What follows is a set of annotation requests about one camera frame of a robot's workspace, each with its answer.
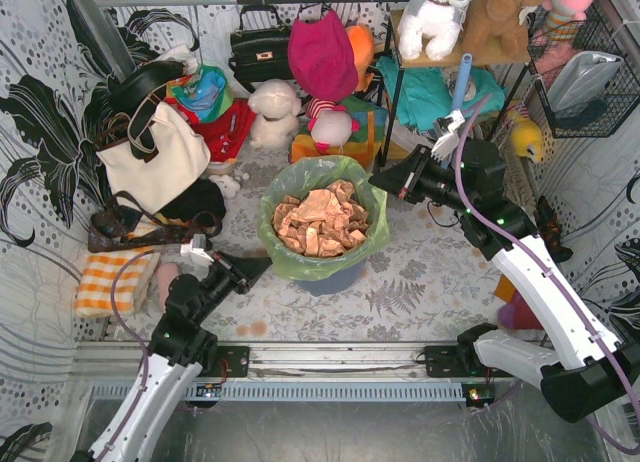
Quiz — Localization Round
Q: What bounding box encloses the blue trash bin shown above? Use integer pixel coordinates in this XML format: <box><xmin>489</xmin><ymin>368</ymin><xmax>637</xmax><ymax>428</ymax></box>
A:
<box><xmin>285</xmin><ymin>254</ymin><xmax>368</xmax><ymax>297</ymax></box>

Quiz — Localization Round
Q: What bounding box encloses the green trash bag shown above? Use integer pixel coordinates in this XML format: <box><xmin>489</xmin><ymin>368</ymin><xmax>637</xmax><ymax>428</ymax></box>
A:
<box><xmin>257</xmin><ymin>155</ymin><xmax>390</xmax><ymax>278</ymax></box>

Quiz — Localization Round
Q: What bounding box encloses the blue floor squeegee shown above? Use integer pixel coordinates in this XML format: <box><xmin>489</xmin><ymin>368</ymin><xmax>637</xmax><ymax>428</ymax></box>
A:
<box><xmin>451</xmin><ymin>53</ymin><xmax>476</xmax><ymax>112</ymax></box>

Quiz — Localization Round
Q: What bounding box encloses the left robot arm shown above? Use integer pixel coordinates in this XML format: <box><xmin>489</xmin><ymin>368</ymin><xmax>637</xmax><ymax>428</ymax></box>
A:
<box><xmin>71</xmin><ymin>251</ymin><xmax>272</xmax><ymax>461</ymax></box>

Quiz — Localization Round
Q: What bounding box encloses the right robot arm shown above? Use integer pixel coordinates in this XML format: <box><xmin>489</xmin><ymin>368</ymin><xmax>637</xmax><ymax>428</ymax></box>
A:
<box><xmin>369</xmin><ymin>140</ymin><xmax>639</xmax><ymax>422</ymax></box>

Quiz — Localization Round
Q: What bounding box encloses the rainbow striped bag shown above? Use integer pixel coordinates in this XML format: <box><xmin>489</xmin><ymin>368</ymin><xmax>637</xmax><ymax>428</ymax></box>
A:
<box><xmin>289</xmin><ymin>96</ymin><xmax>387</xmax><ymax>169</ymax></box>

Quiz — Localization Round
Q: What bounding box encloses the cream canvas tote bag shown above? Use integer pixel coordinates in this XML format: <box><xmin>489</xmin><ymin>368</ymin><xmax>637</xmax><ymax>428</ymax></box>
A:
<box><xmin>97</xmin><ymin>102</ymin><xmax>210</xmax><ymax>213</ymax></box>

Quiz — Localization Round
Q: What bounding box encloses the magenta fabric bag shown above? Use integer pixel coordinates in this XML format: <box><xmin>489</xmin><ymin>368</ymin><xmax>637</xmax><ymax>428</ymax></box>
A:
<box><xmin>287</xmin><ymin>9</ymin><xmax>358</xmax><ymax>102</ymax></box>

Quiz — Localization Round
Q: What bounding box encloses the colourful printed bag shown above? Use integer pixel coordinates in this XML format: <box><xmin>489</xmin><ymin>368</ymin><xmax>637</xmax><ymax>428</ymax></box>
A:
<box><xmin>164</xmin><ymin>65</ymin><xmax>234</xmax><ymax>125</ymax></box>

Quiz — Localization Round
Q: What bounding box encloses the pink glasses case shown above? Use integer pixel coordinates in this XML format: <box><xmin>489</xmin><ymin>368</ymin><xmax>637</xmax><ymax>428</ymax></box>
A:
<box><xmin>155</xmin><ymin>262</ymin><xmax>181</xmax><ymax>312</ymax></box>

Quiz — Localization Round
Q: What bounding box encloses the teal folded cloth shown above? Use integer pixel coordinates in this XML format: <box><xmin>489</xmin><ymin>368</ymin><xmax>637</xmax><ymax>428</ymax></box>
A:
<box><xmin>396</xmin><ymin>67</ymin><xmax>506</xmax><ymax>131</ymax></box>

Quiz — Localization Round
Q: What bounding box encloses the crumpled brown paper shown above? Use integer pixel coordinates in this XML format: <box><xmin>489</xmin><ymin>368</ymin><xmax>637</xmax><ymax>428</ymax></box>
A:
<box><xmin>271</xmin><ymin>179</ymin><xmax>369</xmax><ymax>259</ymax></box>

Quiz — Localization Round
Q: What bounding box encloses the pink white plush doll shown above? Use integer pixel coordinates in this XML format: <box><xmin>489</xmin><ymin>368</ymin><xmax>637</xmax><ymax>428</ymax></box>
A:
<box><xmin>306</xmin><ymin>98</ymin><xmax>360</xmax><ymax>154</ymax></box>

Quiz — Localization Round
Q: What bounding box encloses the orange checkered cloth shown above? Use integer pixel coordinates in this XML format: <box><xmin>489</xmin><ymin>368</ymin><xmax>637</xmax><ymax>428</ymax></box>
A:
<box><xmin>74</xmin><ymin>249</ymin><xmax>160</xmax><ymax>318</ymax></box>

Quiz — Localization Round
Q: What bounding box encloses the yellow plush duck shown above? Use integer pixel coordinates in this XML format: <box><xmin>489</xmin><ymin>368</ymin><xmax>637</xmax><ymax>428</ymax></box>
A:
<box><xmin>507</xmin><ymin>105</ymin><xmax>544</xmax><ymax>164</ymax></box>

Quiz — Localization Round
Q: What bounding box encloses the red cloth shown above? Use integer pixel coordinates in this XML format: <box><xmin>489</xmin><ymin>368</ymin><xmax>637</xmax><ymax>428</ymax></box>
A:
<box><xmin>192</xmin><ymin>99</ymin><xmax>256</xmax><ymax>163</ymax></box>

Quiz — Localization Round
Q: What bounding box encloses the white plush sheep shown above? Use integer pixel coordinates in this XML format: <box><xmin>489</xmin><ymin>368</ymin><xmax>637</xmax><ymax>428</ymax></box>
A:
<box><xmin>248</xmin><ymin>79</ymin><xmax>302</xmax><ymax>150</ymax></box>

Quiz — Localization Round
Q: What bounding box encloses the orange plush toy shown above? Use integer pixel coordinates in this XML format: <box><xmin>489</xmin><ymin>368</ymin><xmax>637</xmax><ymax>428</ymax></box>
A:
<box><xmin>346</xmin><ymin>24</ymin><xmax>374</xmax><ymax>83</ymax></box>

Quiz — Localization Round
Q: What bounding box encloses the brown teddy bear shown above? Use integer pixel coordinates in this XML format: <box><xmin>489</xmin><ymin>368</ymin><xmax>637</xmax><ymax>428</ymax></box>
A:
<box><xmin>461</xmin><ymin>0</ymin><xmax>548</xmax><ymax>58</ymax></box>

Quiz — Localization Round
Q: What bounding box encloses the white plush dog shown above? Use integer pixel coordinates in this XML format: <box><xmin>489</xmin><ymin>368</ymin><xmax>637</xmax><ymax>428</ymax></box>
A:
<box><xmin>398</xmin><ymin>0</ymin><xmax>472</xmax><ymax>61</ymax></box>

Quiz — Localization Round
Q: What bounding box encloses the red purple sock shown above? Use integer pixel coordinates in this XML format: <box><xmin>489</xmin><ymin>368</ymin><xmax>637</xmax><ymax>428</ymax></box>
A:
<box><xmin>494</xmin><ymin>275</ymin><xmax>543</xmax><ymax>330</ymax></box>

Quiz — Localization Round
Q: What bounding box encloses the silver foil pouch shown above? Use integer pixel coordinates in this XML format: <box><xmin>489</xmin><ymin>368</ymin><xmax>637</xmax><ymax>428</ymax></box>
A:
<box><xmin>547</xmin><ymin>51</ymin><xmax>624</xmax><ymax>112</ymax></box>

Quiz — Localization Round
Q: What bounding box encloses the black leather handbag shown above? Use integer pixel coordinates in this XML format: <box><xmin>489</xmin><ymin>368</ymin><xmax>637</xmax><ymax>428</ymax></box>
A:
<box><xmin>228</xmin><ymin>4</ymin><xmax>293</xmax><ymax>93</ymax></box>

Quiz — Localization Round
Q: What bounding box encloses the black hat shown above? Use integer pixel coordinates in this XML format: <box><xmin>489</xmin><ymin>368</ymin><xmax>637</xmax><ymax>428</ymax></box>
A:
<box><xmin>109</xmin><ymin>60</ymin><xmax>185</xmax><ymax>114</ymax></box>

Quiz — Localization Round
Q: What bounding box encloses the pink plush toy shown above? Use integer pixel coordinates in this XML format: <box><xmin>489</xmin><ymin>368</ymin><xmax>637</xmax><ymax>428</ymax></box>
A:
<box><xmin>542</xmin><ymin>0</ymin><xmax>594</xmax><ymax>31</ymax></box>

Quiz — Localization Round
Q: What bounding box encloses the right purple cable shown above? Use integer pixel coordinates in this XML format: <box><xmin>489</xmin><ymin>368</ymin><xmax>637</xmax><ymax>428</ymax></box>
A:
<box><xmin>452</xmin><ymin>94</ymin><xmax>640</xmax><ymax>453</ymax></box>

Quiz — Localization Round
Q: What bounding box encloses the purple cable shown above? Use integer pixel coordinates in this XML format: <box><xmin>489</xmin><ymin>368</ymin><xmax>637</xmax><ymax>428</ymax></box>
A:
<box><xmin>110</xmin><ymin>251</ymin><xmax>166</xmax><ymax>458</ymax></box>
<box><xmin>452</xmin><ymin>94</ymin><xmax>640</xmax><ymax>453</ymax></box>

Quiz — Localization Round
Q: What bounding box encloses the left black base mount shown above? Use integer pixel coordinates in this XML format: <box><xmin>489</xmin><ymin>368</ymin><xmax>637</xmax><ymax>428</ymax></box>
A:
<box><xmin>200</xmin><ymin>345</ymin><xmax>250</xmax><ymax>378</ymax></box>

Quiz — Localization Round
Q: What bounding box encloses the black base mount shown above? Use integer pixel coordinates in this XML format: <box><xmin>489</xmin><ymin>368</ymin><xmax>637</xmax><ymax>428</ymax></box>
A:
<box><xmin>416</xmin><ymin>344</ymin><xmax>511</xmax><ymax>378</ymax></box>
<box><xmin>200</xmin><ymin>345</ymin><xmax>250</xmax><ymax>378</ymax></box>

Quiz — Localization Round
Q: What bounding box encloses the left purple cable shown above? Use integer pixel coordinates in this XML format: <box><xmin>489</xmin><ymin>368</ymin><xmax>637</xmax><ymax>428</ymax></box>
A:
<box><xmin>110</xmin><ymin>251</ymin><xmax>166</xmax><ymax>458</ymax></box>

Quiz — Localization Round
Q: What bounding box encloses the brown leather strap bag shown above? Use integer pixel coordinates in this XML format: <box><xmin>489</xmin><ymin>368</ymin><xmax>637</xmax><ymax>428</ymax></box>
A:
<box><xmin>87</xmin><ymin>191</ymin><xmax>223</xmax><ymax>253</ymax></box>

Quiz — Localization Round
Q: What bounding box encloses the aluminium front rail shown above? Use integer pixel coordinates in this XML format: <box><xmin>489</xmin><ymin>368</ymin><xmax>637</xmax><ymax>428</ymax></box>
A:
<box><xmin>74</xmin><ymin>339</ymin><xmax>614</xmax><ymax>383</ymax></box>

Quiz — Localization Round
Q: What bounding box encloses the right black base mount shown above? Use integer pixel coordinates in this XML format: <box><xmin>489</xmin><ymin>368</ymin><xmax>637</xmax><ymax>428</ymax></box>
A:
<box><xmin>416</xmin><ymin>344</ymin><xmax>511</xmax><ymax>378</ymax></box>

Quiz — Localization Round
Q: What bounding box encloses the black wire basket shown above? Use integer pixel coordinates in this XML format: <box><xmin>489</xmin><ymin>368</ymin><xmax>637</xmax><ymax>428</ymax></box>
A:
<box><xmin>528</xmin><ymin>6</ymin><xmax>639</xmax><ymax>138</ymax></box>

